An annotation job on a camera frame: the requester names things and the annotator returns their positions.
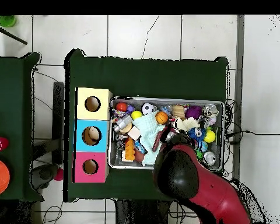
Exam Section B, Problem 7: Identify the colourful patterned cloth scrunchie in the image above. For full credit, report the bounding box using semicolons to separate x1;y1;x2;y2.
111;108;127;118

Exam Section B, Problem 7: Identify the silver mesh bin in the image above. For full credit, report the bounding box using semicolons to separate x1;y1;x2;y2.
108;96;225;173

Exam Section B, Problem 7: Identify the wooden box with three holes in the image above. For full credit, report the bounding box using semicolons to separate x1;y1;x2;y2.
72;87;113;184

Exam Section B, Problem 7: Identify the yellow ball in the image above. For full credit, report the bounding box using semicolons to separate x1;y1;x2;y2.
131;110;144;121

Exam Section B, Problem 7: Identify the mint green cloth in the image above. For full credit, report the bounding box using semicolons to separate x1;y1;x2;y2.
138;111;166;165

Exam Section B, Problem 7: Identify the silver toy robot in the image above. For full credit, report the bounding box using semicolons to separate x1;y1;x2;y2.
113;114;134;133

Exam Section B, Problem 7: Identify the black and white soccer ball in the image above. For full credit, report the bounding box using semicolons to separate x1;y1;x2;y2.
141;102;156;116

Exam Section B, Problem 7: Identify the small orange basketball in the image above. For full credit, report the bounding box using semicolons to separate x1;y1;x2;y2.
155;111;169;125

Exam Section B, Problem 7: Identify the brown toy sausage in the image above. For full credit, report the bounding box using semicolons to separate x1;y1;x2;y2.
152;129;165;152

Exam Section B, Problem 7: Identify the dark green table cloth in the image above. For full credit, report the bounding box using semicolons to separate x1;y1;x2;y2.
63;48;229;203
0;52;44;203

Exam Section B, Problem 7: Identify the cream cloth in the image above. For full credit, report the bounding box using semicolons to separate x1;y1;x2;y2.
176;116;201;131

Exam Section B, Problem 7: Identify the purple spiky ball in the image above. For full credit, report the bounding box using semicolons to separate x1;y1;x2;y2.
184;105;203;120

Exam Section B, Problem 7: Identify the black metal stand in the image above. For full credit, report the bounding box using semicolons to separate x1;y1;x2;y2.
52;81;65;165

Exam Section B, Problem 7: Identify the grey rounded device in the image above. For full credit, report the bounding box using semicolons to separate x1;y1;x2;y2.
31;163;60;190

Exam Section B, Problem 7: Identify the black rod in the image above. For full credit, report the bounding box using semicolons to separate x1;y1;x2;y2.
0;22;28;46

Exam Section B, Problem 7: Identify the green round object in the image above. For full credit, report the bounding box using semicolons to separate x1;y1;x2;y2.
0;15;17;28

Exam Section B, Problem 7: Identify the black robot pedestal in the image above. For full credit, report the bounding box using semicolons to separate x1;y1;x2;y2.
115;199;178;224

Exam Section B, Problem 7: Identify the black cable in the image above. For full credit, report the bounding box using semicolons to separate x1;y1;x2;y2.
226;129;280;137

